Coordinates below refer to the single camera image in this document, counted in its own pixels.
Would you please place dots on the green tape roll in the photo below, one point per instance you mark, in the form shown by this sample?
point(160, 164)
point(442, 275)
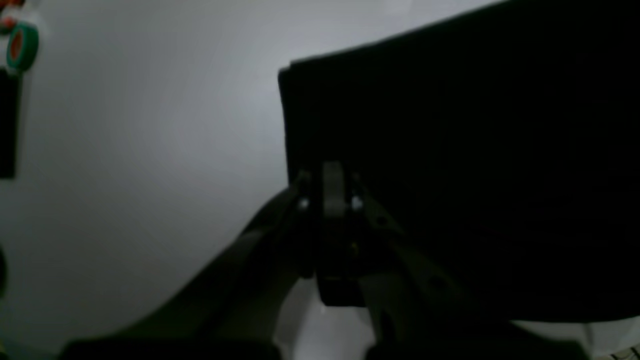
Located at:
point(22, 46)

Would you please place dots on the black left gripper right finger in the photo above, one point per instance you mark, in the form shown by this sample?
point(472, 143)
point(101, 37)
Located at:
point(417, 310)

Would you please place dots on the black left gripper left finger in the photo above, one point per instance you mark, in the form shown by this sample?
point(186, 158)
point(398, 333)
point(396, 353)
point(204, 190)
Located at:
point(231, 308)

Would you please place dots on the black T-shirt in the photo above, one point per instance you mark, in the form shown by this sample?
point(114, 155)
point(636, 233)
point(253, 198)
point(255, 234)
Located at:
point(504, 140)

